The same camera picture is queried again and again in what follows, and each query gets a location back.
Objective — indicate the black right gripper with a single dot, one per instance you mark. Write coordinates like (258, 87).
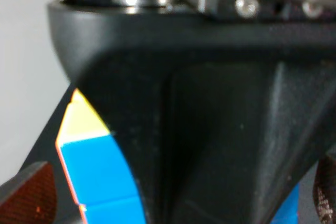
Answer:
(226, 29)

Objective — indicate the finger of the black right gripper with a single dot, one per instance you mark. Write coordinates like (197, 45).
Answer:
(298, 117)

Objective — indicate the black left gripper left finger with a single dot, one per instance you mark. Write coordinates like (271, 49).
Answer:
(30, 196)

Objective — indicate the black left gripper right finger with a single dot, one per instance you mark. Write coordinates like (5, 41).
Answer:
(324, 189)

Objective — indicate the colourful puzzle cube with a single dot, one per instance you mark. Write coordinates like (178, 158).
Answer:
(97, 171)

